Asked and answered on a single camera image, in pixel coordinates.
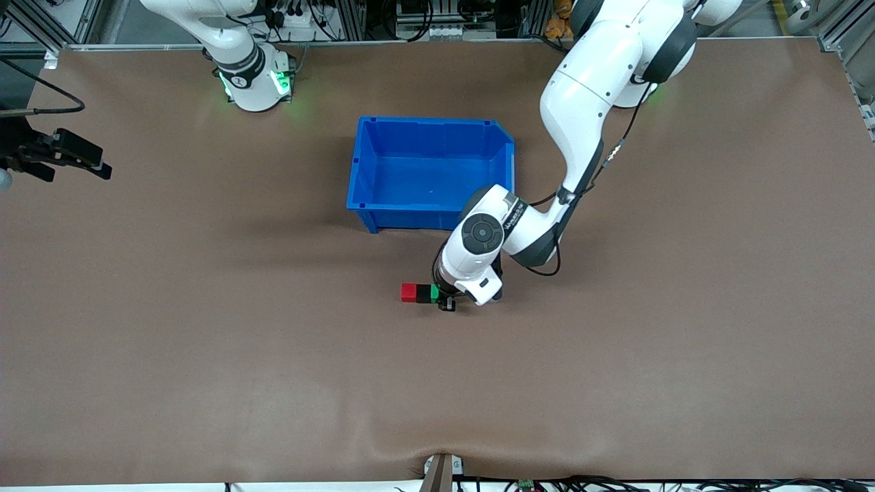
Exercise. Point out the white power strip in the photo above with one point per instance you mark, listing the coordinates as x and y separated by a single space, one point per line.
294 17

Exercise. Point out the aluminium frame post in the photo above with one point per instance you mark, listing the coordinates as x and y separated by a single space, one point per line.
536 17
352 20

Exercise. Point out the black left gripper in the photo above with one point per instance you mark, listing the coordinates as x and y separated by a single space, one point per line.
439 288

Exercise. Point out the red cube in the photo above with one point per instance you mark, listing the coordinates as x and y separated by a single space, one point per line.
409 292

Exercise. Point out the white connector strip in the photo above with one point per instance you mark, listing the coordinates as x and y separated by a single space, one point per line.
444 31

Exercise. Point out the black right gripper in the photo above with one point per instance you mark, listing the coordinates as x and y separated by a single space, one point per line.
20 145

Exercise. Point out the orange snack bags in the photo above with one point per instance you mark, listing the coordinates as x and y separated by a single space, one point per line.
559 20

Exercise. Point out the black cube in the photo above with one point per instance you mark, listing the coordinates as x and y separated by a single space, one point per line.
424 294

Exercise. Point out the blue plastic storage bin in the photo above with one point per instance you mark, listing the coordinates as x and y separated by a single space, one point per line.
410 178

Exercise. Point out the white corner bracket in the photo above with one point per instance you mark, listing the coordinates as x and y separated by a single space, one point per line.
51 59

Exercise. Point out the table cover cloth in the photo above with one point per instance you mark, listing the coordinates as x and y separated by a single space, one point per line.
437 383

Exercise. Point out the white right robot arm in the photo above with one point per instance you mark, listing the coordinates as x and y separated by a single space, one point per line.
249 78

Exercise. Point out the aluminium frame profile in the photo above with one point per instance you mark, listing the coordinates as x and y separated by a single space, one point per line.
844 31
41 24

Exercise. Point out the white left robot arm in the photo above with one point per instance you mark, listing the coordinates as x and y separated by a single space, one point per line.
595 89

